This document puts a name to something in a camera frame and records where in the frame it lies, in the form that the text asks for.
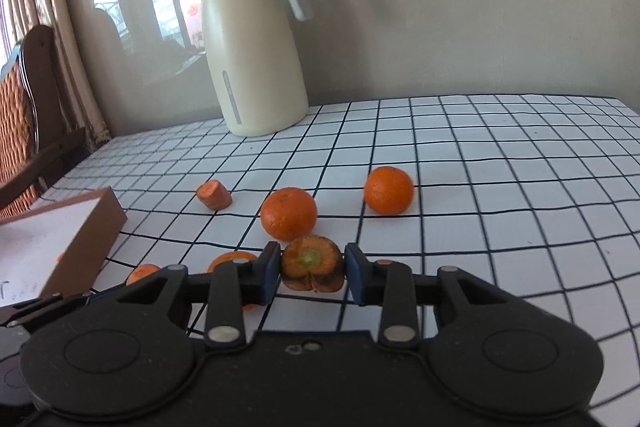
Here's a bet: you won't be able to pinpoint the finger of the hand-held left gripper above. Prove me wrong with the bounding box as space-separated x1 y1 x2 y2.
0 291 93 329

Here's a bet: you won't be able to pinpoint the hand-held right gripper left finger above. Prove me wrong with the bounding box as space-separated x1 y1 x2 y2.
97 242 281 350

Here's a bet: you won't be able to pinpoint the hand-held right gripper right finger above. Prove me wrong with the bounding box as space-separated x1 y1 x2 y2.
345 243 521 349

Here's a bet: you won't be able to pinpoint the carrot piece with dark skin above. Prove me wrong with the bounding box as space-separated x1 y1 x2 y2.
280 234 346 294

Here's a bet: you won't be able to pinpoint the brown cardboard box white inside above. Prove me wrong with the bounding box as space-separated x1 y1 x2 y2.
0 188 128 308

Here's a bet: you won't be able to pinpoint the white black-checked tablecloth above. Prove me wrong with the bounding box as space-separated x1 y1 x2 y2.
0 94 640 427

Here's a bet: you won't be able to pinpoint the wooden sofa orange cushions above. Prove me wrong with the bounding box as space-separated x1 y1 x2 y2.
0 25 88 223

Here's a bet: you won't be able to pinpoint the cream thermos jug grey lid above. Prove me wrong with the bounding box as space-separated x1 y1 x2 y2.
197 0 315 138

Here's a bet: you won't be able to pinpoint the beige patterned curtain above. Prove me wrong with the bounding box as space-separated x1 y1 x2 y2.
0 0 111 152

